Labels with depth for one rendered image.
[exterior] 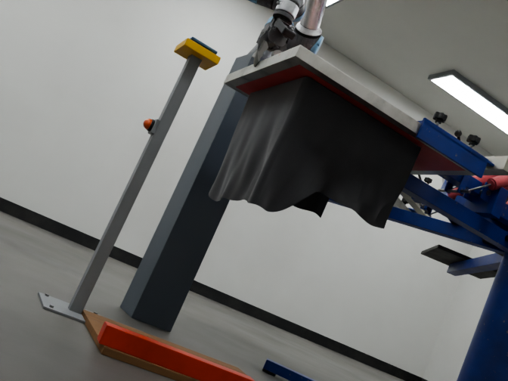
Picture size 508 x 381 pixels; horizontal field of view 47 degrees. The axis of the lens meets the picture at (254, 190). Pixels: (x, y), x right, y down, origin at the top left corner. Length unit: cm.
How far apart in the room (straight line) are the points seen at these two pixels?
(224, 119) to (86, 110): 333
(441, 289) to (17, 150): 504
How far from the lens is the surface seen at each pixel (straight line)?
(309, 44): 263
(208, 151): 243
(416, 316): 743
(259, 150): 188
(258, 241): 618
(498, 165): 214
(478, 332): 265
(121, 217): 194
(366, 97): 184
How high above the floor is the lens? 31
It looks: 8 degrees up
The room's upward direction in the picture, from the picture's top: 24 degrees clockwise
